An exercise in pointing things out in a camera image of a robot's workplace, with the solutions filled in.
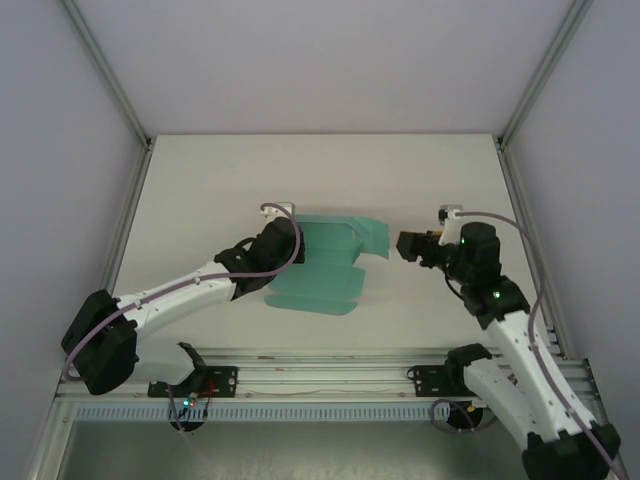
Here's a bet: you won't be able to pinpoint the grey slotted cable duct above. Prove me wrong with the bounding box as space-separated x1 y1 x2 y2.
74 403 436 424

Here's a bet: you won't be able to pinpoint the aluminium frame post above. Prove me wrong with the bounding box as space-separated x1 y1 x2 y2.
497 0 596 151
59 0 154 151

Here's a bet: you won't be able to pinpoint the aluminium table edge rail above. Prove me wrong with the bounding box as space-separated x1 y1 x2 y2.
52 142 154 401
496 139 569 361

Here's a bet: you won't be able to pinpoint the thin base wires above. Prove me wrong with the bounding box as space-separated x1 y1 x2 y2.
167 379 216 434

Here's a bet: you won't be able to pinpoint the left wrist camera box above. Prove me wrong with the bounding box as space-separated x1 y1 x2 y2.
258 201 296 220

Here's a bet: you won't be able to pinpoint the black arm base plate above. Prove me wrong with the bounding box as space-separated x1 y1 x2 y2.
147 365 239 399
407 364 451 399

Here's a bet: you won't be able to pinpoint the grey metal panel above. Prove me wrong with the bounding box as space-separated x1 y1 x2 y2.
54 419 526 480

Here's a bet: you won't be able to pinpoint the teal cardboard box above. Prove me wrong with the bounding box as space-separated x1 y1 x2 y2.
264 213 391 317

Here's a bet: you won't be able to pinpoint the aluminium frame beam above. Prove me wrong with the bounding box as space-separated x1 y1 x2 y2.
27 397 79 480

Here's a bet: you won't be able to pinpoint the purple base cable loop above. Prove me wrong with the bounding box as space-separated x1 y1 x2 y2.
429 398 499 435

